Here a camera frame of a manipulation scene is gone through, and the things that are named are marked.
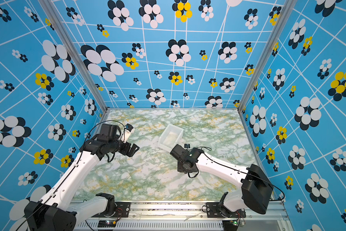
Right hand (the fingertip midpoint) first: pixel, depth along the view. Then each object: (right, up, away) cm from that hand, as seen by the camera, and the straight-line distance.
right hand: (183, 168), depth 81 cm
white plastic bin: (-8, +16, +23) cm, 29 cm away
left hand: (-29, +14, -2) cm, 32 cm away
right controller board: (+23, -25, -10) cm, 36 cm away
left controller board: (-40, -26, -9) cm, 48 cm away
